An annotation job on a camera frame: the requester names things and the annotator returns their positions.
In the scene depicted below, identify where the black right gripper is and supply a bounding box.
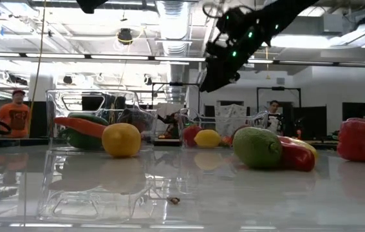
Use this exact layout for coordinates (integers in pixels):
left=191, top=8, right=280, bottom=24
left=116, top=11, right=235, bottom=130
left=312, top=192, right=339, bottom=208
left=200, top=54, right=244, bottom=93

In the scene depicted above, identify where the orange fruit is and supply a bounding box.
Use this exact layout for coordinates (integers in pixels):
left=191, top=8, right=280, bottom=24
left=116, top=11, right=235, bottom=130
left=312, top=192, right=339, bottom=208
left=101, top=122, right=142, bottom=159

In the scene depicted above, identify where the orange carrot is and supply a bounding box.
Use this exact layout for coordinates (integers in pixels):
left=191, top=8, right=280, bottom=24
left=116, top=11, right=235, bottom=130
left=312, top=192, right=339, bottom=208
left=53, top=116, right=108, bottom=139

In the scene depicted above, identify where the green bell pepper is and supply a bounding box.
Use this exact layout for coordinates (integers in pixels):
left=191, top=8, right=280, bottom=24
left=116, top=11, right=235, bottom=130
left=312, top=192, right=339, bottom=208
left=58, top=112, right=111, bottom=151

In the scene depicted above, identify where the white hanging cloth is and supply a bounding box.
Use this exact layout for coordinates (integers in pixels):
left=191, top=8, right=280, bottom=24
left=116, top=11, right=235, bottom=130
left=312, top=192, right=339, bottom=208
left=214, top=103, right=247, bottom=136

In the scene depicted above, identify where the yellow lemon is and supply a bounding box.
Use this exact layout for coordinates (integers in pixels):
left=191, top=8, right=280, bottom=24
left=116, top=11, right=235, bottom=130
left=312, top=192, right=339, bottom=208
left=194, top=129, right=222, bottom=149

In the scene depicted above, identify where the person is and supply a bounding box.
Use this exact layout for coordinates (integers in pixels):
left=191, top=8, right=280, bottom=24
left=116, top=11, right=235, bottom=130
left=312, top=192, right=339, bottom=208
left=0, top=89, right=30, bottom=139
left=264, top=99, right=286, bottom=136

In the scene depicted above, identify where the red tomato with green leaves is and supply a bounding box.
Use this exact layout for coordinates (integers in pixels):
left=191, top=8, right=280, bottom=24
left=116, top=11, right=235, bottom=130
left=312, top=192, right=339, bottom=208
left=182, top=124, right=203, bottom=148

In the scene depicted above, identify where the green lime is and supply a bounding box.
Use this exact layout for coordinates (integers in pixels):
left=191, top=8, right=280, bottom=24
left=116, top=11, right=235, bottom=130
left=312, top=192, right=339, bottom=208
left=232, top=126, right=283, bottom=170

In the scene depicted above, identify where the bright red long pepper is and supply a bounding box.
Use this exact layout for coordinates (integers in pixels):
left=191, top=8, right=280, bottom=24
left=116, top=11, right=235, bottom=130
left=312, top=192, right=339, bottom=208
left=277, top=135, right=317, bottom=173

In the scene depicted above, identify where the yellow long pepper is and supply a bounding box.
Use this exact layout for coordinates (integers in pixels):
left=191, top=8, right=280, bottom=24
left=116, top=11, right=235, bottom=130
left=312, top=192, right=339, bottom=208
left=293, top=138, right=319, bottom=159

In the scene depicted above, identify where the red bell pepper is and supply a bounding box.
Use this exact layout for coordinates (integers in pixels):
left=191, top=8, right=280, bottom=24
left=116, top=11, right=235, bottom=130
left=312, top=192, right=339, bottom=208
left=336, top=117, right=365, bottom=164

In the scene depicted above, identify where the black background rig frame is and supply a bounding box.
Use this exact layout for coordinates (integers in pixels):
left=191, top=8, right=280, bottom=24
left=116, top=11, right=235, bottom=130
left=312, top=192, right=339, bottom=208
left=151, top=82, right=201, bottom=110
left=256, top=86, right=302, bottom=113

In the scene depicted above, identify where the silver ventilation duct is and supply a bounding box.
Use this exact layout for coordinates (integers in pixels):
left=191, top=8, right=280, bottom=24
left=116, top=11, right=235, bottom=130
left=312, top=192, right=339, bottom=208
left=156, top=0, right=191, bottom=104

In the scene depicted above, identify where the black overhead camera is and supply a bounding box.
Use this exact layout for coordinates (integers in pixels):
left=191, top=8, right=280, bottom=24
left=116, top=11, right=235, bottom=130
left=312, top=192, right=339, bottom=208
left=117, top=28, right=134, bottom=45

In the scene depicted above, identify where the black wall monitor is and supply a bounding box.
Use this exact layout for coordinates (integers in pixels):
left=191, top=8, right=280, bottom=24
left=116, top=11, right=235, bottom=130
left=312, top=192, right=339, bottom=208
left=342, top=102, right=365, bottom=122

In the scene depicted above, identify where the black overhead frame beam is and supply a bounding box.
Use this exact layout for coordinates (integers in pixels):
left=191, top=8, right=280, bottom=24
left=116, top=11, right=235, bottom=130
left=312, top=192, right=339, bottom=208
left=0, top=51, right=365, bottom=69

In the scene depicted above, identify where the yellow hanging cable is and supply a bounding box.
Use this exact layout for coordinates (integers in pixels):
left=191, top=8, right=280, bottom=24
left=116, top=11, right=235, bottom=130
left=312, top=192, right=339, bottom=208
left=27, top=0, right=48, bottom=130

